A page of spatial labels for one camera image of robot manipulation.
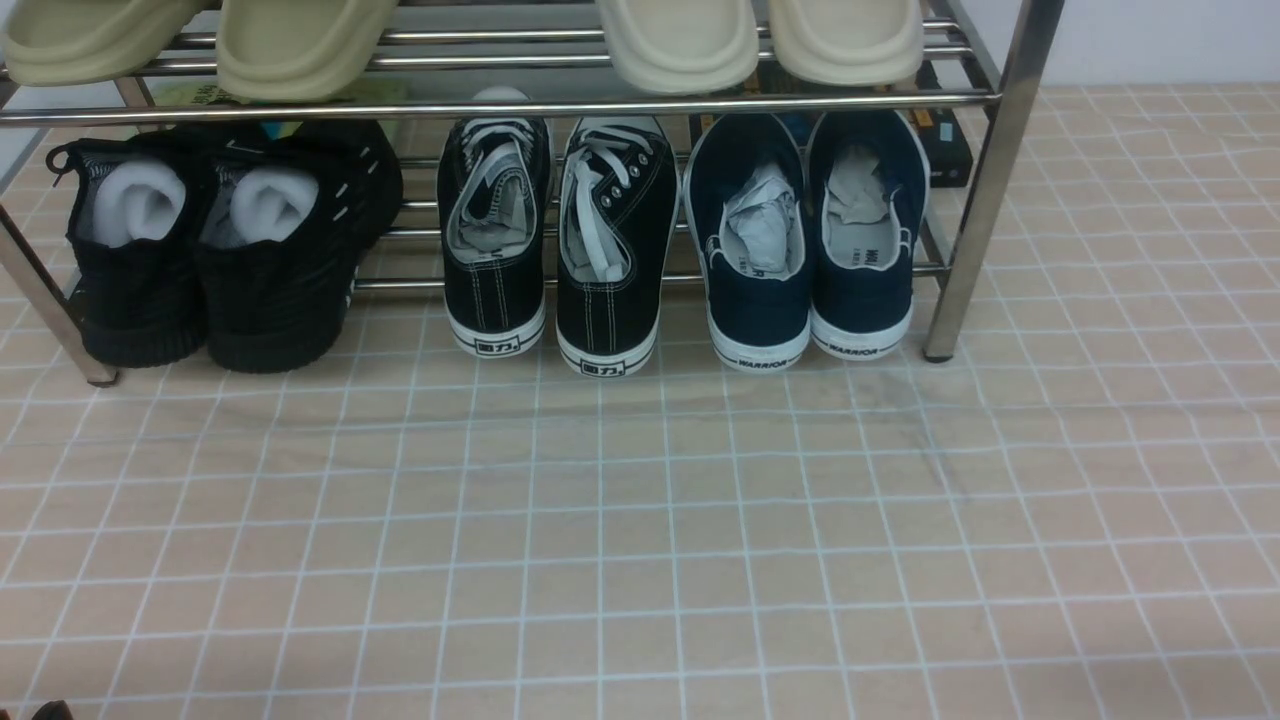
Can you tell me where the navy slip-on shoe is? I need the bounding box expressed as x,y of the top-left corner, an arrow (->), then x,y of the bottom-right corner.
684,114 -> 814,373
804,109 -> 931,361

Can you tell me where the stainless steel shoe rack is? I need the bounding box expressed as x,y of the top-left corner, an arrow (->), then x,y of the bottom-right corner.
3,1 -> 1065,388

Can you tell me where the right black canvas sneaker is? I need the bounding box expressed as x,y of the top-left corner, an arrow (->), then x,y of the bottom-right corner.
556,117 -> 680,379

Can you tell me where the black canvas sneaker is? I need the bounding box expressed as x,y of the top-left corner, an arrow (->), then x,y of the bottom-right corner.
556,117 -> 680,379
435,117 -> 556,359

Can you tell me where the left black canvas sneaker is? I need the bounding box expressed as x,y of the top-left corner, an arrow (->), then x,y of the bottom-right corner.
435,117 -> 556,359

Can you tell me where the left cream slipper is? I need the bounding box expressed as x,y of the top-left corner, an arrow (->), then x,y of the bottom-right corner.
595,1 -> 760,95

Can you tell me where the cream slipper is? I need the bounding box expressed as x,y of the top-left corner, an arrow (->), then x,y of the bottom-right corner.
595,1 -> 760,95
768,1 -> 924,86

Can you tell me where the black box with yellow text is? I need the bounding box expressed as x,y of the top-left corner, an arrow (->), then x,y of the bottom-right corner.
687,60 -> 974,188

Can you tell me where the right cream slipper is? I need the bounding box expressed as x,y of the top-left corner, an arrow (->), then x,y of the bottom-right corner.
768,1 -> 924,86

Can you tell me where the right black knit sneaker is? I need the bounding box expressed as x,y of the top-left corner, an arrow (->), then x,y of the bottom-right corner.
191,119 -> 404,374

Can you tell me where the black knit sneaker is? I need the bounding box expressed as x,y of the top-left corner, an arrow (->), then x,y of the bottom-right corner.
191,119 -> 404,374
45,128 -> 211,369

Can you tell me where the right olive green slipper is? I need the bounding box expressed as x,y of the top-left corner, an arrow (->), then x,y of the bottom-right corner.
215,1 -> 399,102

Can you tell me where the olive green slipper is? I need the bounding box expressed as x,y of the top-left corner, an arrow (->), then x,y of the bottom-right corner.
215,1 -> 399,102
3,1 -> 210,87

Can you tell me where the left black knit sneaker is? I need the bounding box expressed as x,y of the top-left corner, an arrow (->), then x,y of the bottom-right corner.
45,128 -> 211,369

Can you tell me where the left olive green slipper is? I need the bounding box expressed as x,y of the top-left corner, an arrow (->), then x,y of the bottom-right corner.
3,1 -> 210,87

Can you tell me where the dark object bottom left corner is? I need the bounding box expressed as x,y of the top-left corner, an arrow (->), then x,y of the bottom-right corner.
31,700 -> 76,720

